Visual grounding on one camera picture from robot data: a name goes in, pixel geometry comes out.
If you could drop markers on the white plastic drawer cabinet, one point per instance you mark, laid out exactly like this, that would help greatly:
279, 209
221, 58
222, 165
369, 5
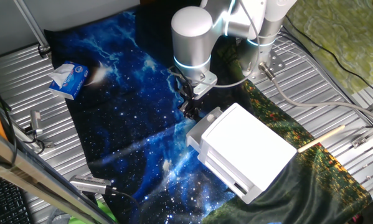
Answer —
248, 146

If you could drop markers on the ridged silver camera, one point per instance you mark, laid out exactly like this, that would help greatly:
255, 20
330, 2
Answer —
88, 184

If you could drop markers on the blue tissue box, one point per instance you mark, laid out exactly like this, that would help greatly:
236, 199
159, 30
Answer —
72, 82

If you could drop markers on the wooden stick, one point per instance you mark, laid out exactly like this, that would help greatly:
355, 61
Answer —
320, 139

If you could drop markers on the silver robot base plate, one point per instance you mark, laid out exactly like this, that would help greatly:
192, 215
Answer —
276, 63

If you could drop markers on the grey tripod pole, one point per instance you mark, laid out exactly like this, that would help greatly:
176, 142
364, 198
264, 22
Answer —
31, 23

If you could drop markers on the yellow green mat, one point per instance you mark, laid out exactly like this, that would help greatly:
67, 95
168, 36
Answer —
345, 31

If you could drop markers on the black keyboard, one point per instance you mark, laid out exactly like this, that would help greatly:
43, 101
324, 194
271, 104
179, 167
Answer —
4, 202

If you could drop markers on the galaxy and forest print cloth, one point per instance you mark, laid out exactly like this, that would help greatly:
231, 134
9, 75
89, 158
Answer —
127, 140

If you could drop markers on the bright green cloth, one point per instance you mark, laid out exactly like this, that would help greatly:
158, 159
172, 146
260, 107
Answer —
106, 214

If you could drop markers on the aluminium bracket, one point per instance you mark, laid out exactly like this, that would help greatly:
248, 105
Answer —
370, 133

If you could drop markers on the dark grey cloth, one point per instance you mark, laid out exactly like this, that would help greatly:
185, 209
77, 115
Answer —
57, 217

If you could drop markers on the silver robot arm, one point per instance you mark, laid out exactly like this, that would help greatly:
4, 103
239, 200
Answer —
189, 34

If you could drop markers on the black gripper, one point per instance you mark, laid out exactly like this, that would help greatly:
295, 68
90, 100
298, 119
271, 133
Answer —
189, 101

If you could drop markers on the metal frame bar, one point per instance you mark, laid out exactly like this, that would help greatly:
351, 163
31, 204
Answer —
24, 174

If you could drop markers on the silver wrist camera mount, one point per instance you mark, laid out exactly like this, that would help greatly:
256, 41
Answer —
206, 84

